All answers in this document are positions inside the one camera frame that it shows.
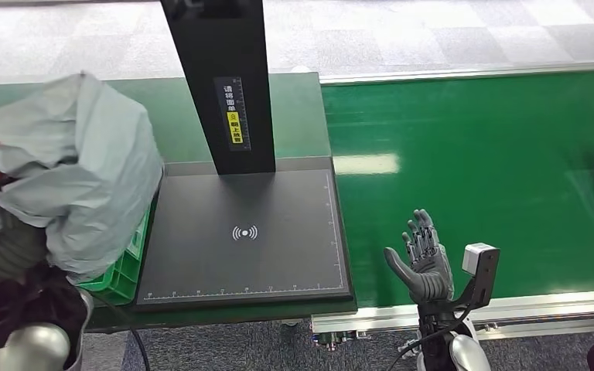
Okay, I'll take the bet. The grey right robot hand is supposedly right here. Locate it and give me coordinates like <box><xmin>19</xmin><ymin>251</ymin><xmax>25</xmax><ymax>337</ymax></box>
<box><xmin>383</xmin><ymin>208</ymin><xmax>456</xmax><ymax>305</ymax></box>

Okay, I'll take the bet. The white red-print mail bag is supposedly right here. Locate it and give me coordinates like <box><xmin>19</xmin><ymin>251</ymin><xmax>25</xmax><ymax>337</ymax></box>
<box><xmin>0</xmin><ymin>71</ymin><xmax>166</xmax><ymax>286</ymax></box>

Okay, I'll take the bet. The green conveyor belt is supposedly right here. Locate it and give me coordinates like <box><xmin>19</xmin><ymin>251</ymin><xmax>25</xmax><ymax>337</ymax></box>
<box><xmin>320</xmin><ymin>69</ymin><xmax>594</xmax><ymax>308</ymax></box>

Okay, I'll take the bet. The black scanner platform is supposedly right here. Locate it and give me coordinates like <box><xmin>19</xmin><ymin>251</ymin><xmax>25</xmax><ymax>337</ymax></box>
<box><xmin>134</xmin><ymin>155</ymin><xmax>354</xmax><ymax>311</ymax></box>

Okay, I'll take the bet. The green plastic crate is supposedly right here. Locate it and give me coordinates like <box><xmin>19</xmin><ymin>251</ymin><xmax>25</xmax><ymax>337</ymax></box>
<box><xmin>75</xmin><ymin>202</ymin><xmax>153</xmax><ymax>307</ymax></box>

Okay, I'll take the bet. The ruler label with yellow sticker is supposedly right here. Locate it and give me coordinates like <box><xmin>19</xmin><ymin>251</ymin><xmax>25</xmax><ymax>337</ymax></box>
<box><xmin>213</xmin><ymin>77</ymin><xmax>252</xmax><ymax>152</ymax></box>

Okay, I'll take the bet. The black scanner column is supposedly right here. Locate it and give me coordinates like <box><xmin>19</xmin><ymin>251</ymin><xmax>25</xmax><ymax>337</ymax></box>
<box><xmin>159</xmin><ymin>0</ymin><xmax>276</xmax><ymax>176</ymax></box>

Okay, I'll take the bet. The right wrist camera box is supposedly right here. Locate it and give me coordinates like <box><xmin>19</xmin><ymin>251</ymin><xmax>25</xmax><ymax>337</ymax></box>
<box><xmin>449</xmin><ymin>242</ymin><xmax>501</xmax><ymax>311</ymax></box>

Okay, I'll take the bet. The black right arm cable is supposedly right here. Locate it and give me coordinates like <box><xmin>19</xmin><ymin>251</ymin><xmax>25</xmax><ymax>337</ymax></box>
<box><xmin>384</xmin><ymin>306</ymin><xmax>475</xmax><ymax>371</ymax></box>

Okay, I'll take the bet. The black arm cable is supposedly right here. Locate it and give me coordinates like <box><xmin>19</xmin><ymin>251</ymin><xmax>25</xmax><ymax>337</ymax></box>
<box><xmin>91</xmin><ymin>294</ymin><xmax>152</xmax><ymax>371</ymax></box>
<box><xmin>384</xmin><ymin>306</ymin><xmax>475</xmax><ymax>371</ymax></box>

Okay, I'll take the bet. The aluminium conveyor side rail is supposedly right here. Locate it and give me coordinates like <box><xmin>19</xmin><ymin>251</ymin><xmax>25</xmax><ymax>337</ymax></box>
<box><xmin>319</xmin><ymin>60</ymin><xmax>594</xmax><ymax>86</ymax></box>
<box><xmin>311</xmin><ymin>288</ymin><xmax>594</xmax><ymax>342</ymax></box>

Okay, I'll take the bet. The metal bracket under conveyor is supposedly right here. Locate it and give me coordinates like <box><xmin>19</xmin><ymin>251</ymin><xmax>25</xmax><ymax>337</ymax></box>
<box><xmin>312</xmin><ymin>332</ymin><xmax>360</xmax><ymax>352</ymax></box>

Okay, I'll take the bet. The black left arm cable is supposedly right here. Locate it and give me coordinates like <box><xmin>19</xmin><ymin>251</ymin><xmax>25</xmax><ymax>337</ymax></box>
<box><xmin>91</xmin><ymin>294</ymin><xmax>152</xmax><ymax>371</ymax></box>

